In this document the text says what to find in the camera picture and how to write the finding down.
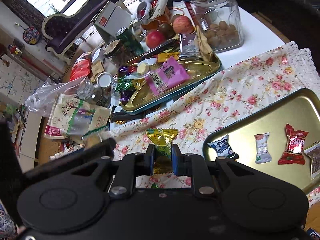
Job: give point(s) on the tree print paper bag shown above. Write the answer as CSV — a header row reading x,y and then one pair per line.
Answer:
x,y
72,117

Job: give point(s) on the round dartboard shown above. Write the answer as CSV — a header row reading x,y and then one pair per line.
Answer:
x,y
31,35

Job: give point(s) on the red plastic bag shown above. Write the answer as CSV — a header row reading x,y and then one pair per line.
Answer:
x,y
80,67

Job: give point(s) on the clear plastic bag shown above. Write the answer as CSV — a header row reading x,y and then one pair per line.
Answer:
x,y
47,97

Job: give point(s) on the dark purple candy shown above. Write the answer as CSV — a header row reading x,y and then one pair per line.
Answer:
x,y
314,160

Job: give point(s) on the white purple snack packet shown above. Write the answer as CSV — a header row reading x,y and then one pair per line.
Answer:
x,y
263,148

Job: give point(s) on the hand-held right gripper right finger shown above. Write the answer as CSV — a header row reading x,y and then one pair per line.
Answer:
x,y
176,163

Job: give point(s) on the pale red apple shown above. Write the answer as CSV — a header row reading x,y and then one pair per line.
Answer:
x,y
183,24

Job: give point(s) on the ornate dark chaise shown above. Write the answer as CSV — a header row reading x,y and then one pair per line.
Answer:
x,y
72,27

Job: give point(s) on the brown kiwi fruit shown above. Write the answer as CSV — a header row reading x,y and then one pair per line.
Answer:
x,y
167,30

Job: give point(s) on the dark blue white packet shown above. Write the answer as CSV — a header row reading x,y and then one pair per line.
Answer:
x,y
222,147

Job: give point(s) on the clear glass bottle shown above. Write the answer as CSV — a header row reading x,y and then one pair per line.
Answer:
x,y
93,95

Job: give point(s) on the gold tin tray of snacks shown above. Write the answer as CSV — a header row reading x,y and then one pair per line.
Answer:
x,y
200,70

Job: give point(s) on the red candy packet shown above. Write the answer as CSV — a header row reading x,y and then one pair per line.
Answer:
x,y
293,146

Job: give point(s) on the floral tablecloth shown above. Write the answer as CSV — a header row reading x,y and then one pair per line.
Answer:
x,y
225,87

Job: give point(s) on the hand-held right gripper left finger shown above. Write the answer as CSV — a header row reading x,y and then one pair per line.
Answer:
x,y
150,161

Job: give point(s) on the red drink can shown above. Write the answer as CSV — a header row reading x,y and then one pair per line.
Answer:
x,y
188,7

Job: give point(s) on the gold green candy packet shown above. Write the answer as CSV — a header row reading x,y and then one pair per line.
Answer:
x,y
162,140

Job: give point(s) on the long black knife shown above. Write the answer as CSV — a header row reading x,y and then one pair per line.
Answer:
x,y
160,48

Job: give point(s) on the green drink can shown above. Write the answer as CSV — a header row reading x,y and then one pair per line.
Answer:
x,y
128,41

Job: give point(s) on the white cardboard box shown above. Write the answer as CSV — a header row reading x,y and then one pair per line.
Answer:
x,y
112,17

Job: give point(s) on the beige snack packet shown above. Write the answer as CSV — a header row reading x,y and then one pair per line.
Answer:
x,y
205,45

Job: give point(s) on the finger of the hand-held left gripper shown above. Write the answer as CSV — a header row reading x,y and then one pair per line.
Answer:
x,y
100,148

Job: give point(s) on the green candy wrapper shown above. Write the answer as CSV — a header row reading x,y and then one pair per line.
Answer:
x,y
153,185

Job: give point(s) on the grey foil packet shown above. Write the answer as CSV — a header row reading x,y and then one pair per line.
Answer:
x,y
190,46

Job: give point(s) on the glass jar with nuts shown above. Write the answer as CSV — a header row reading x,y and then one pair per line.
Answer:
x,y
217,17

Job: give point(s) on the pink snack packet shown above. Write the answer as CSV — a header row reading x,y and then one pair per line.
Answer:
x,y
166,76

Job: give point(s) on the gold lidded jar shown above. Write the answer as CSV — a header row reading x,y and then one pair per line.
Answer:
x,y
115,52

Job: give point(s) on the green edged biscuit packet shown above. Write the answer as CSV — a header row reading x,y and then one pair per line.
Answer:
x,y
95,136

